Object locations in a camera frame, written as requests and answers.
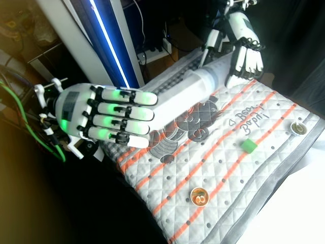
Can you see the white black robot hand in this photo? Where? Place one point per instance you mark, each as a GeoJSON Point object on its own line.
{"type": "Point", "coordinates": [243, 25]}
{"type": "Point", "coordinates": [73, 109]}

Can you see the large translucent plastic syringe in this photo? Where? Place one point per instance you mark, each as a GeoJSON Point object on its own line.
{"type": "Point", "coordinates": [203, 78]}

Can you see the white pillar with blue light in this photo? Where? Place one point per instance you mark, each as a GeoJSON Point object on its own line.
{"type": "Point", "coordinates": [76, 45]}

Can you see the white plug adapter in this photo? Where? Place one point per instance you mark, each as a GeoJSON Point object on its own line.
{"type": "Point", "coordinates": [166, 43]}

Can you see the white power strip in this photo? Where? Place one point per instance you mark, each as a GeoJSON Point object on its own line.
{"type": "Point", "coordinates": [152, 56]}

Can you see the toy cup of green soup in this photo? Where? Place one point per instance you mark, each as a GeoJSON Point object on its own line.
{"type": "Point", "coordinates": [298, 128]}

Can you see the green toy cube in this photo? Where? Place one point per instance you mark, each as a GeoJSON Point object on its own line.
{"type": "Point", "coordinates": [248, 146]}

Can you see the quilted bear print table quilt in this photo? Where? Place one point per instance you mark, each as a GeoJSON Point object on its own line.
{"type": "Point", "coordinates": [203, 165]}

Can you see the toy cup of egg soup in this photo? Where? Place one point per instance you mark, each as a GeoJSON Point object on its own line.
{"type": "Point", "coordinates": [199, 197]}

